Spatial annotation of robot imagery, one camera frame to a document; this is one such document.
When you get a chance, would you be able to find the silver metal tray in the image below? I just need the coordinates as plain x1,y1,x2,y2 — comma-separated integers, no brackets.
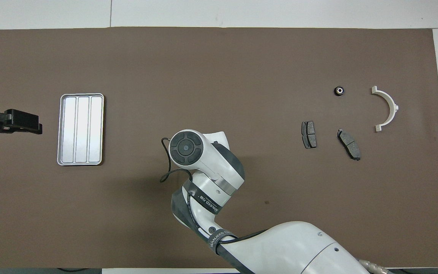
57,93,105,166

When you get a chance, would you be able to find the brown paper table mat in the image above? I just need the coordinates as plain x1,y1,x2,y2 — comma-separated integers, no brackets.
0,27,438,269

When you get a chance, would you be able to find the dark grey rectangular brake pad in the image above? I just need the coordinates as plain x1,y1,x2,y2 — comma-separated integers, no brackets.
301,121,317,149

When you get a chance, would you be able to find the dark grey tapered brake pad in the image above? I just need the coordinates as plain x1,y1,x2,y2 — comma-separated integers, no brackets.
337,129,361,161

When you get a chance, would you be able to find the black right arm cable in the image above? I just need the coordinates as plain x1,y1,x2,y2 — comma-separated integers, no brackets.
160,137,271,248

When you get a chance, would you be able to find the white curved plastic bracket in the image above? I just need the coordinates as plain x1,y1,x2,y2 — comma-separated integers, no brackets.
371,86,399,132

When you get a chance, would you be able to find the grey corrugated hose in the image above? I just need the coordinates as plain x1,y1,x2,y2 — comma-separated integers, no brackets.
358,259,390,274

